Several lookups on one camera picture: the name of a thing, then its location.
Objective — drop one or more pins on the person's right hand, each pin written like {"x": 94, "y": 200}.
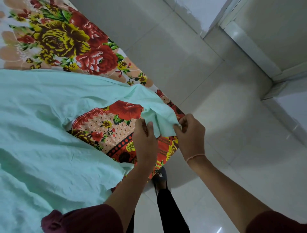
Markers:
{"x": 191, "y": 141}

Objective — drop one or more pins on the person's left hand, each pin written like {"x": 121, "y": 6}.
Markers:
{"x": 145, "y": 146}

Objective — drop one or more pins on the person's left thumb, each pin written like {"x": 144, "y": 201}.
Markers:
{"x": 152, "y": 129}

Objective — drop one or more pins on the person's right thumb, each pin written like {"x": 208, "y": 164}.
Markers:
{"x": 178, "y": 134}

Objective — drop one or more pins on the mint green garment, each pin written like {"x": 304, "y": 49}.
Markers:
{"x": 48, "y": 148}

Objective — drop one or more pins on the person's left forearm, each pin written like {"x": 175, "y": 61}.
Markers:
{"x": 129, "y": 189}

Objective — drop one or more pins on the person's right forearm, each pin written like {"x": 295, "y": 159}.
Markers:
{"x": 227, "y": 192}

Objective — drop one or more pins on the dark grey slipper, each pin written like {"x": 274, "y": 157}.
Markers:
{"x": 160, "y": 176}

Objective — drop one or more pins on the black trouser leg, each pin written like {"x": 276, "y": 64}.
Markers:
{"x": 171, "y": 213}

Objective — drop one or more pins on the maroon shirt sleeve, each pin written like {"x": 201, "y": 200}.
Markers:
{"x": 275, "y": 224}
{"x": 84, "y": 220}

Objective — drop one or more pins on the floral patterned bedsheet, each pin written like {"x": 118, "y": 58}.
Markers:
{"x": 72, "y": 40}

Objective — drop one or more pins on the white door frame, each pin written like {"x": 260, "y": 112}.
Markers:
{"x": 254, "y": 51}

